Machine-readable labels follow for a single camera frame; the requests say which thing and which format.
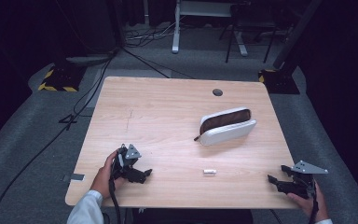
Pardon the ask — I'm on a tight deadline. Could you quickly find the black slanted stand post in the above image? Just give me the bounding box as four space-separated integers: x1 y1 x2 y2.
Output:
272 0 324 71

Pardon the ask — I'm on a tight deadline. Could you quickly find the thin black floor cable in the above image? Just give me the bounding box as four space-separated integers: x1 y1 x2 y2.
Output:
120 46 198 80

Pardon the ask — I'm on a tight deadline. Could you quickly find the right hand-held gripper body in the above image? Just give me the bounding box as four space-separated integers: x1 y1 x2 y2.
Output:
288 160 329 200

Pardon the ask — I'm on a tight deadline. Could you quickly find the white pencil case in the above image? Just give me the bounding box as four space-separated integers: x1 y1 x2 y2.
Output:
193 106 258 147

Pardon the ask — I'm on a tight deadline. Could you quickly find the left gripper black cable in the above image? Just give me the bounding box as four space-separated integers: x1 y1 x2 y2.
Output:
108 178 123 224

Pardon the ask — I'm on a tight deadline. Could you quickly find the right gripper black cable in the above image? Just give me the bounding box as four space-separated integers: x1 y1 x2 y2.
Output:
307 182 320 224

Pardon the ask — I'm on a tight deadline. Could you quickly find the grey tape piece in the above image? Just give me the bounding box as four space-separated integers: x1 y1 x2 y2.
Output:
62 173 86 183

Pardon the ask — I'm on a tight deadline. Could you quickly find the black yellow-striped stand base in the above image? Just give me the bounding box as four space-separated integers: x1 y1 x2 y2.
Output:
37 63 87 93
257 68 301 95

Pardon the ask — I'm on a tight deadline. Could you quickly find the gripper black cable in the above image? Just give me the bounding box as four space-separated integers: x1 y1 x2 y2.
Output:
307 182 320 224
108 178 123 224

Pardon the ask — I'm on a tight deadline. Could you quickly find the white desk frame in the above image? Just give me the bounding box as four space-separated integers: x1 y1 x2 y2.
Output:
171 0 250 58

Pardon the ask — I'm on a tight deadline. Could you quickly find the person's right hand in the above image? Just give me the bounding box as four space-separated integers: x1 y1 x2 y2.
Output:
286 183 330 224

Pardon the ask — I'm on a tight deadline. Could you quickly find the long black floor cable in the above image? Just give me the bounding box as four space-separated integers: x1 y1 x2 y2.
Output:
0 49 117 224

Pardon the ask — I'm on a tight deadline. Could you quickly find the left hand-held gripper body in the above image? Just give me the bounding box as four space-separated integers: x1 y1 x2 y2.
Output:
111 143 143 180

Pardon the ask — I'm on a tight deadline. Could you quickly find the black chair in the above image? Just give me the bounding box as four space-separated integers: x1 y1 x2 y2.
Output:
218 2 278 64

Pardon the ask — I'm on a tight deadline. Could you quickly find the person's left hand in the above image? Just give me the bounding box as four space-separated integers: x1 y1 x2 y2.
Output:
89 150 126 200

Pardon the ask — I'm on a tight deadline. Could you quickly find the bundle of floor cables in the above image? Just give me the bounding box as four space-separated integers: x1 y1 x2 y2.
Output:
123 21 181 49

